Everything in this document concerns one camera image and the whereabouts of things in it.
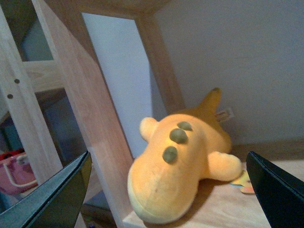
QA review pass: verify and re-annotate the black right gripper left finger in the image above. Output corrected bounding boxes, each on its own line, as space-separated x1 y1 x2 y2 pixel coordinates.
0 152 92 228

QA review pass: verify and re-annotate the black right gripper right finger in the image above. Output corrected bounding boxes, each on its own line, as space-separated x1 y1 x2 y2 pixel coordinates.
246 151 304 228

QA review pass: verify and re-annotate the yellow dinosaur plush toy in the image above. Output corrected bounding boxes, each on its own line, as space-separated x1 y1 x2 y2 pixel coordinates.
127 88 242 224

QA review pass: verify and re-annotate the small colourful flat toy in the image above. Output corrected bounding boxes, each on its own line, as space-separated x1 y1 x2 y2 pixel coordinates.
230 170 255 194

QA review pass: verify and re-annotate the light wooden shelf unit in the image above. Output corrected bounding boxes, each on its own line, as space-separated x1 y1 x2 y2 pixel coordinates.
0 12 63 185

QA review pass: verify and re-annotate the wooden cabinet compartment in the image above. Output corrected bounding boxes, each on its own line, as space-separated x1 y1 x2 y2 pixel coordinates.
33 0 304 228

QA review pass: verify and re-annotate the pink basket with rope handle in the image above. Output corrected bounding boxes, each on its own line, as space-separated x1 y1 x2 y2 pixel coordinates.
0 148 38 195

